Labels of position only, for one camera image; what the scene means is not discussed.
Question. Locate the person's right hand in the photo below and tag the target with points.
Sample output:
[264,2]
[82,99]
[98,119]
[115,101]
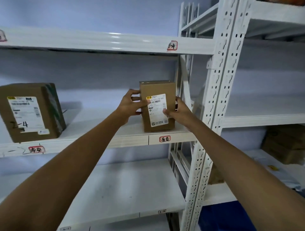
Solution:
[182,114]

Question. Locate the person's left hand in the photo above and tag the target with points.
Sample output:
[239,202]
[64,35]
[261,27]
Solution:
[125,108]

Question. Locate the person's right thumb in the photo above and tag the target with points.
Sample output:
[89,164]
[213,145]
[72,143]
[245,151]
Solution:
[167,112]

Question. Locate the person's left thumb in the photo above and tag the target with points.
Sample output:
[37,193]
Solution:
[144,103]

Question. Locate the person's left middle finger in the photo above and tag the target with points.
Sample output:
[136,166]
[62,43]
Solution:
[136,98]

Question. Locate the small labelled cardboard box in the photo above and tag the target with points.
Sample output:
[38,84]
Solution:
[157,90]

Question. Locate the person's left forearm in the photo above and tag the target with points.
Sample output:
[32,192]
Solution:
[62,171]

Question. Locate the person's right forearm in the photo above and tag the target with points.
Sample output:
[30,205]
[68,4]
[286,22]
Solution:
[238,171]

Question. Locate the white metal shelving rack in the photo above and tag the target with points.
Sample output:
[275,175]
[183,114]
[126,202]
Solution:
[262,119]
[95,40]

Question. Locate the brown paper parcel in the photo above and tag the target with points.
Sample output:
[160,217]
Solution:
[215,176]

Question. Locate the small white shelf label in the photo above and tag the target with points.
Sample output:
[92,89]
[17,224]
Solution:
[162,211]
[65,229]

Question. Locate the large cardboard box green tape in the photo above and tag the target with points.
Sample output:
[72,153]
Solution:
[26,114]

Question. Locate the white plastic mailer bag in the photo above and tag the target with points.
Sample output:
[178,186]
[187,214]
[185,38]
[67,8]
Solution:
[269,161]

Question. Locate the blue container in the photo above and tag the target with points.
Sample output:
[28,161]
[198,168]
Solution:
[219,219]

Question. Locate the plain brown cardboard box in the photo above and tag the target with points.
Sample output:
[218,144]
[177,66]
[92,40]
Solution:
[286,142]

